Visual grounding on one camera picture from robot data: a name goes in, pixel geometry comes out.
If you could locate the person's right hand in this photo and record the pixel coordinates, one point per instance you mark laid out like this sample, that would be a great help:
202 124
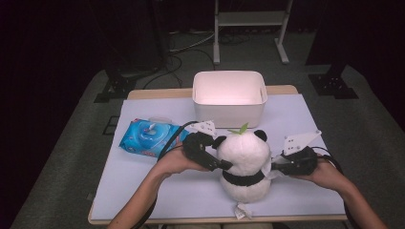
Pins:
324 175

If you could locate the white plastic storage box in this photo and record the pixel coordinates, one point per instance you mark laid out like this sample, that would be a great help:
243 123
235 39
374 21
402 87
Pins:
229 108

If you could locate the white metal stand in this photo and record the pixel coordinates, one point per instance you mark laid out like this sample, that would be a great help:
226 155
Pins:
251 18

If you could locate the white wet wipe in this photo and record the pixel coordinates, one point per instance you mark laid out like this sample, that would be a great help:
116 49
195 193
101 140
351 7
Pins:
270 173

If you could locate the panda plush toy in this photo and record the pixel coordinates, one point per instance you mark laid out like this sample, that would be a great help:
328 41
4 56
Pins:
245 152

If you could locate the blue wet wipes pack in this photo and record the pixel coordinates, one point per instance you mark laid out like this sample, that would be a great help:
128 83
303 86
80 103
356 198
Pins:
140 138

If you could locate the pale lavender table mat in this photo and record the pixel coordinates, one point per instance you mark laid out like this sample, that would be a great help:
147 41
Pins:
191 194

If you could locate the person's left hand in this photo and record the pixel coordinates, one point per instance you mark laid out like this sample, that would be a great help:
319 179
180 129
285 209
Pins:
173 162

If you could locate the black stand base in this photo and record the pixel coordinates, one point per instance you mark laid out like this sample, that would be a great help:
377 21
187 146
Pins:
116 87
332 86

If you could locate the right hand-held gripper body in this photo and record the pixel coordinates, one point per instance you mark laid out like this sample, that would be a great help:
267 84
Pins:
302 162

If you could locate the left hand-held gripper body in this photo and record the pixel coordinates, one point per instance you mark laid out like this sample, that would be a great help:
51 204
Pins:
194 146

